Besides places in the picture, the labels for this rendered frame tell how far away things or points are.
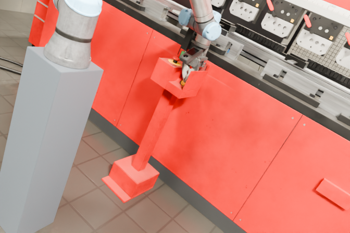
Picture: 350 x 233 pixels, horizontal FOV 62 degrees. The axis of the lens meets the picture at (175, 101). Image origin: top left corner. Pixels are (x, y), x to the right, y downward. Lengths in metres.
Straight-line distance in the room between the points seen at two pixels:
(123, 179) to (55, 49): 0.94
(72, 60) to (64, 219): 0.82
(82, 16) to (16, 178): 0.66
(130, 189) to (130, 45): 0.89
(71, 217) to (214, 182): 0.79
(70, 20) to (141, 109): 1.06
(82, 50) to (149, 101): 0.93
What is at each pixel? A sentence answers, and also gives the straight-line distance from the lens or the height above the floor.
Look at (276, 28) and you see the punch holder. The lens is 1.62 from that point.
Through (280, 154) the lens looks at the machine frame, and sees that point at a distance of 1.57.
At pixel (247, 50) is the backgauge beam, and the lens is 1.93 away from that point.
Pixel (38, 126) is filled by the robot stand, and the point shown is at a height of 0.55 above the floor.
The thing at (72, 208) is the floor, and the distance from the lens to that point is 1.58.
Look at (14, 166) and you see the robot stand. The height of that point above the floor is 0.32.
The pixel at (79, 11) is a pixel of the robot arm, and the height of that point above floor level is 0.95.
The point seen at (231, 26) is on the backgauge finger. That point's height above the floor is 1.02.
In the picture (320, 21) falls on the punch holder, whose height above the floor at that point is 1.24.
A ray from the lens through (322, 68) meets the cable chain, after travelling 2.00.
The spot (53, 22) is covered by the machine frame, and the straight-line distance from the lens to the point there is 2.31.
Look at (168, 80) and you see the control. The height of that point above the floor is 0.71.
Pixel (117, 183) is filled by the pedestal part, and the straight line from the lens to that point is 1.75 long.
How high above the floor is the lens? 1.15
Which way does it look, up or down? 22 degrees down
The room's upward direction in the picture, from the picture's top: 24 degrees clockwise
